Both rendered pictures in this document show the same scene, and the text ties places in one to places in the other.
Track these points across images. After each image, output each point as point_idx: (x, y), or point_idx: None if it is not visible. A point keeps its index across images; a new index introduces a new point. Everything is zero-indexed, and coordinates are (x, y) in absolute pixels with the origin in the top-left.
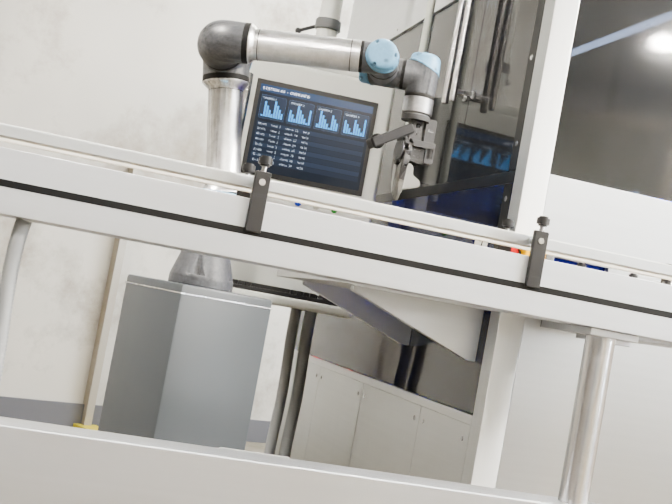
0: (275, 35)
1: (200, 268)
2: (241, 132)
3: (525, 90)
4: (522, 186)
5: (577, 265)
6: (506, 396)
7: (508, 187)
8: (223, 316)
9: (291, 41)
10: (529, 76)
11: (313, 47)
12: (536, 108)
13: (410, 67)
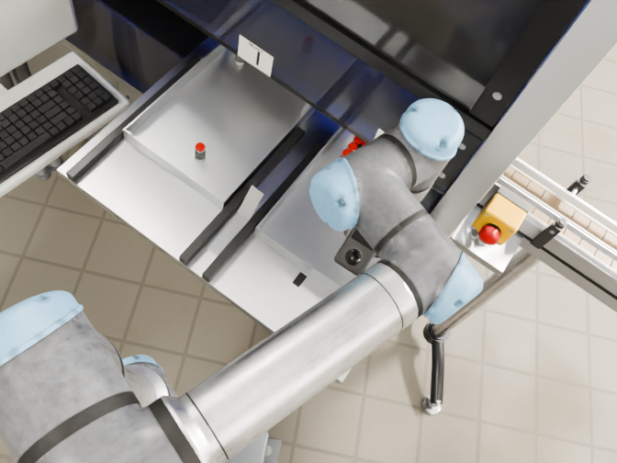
0: (261, 427)
1: None
2: (131, 373)
3: (537, 31)
4: (509, 164)
5: (559, 227)
6: None
7: (469, 138)
8: None
9: (296, 407)
10: (556, 16)
11: (337, 378)
12: (570, 95)
13: (423, 175)
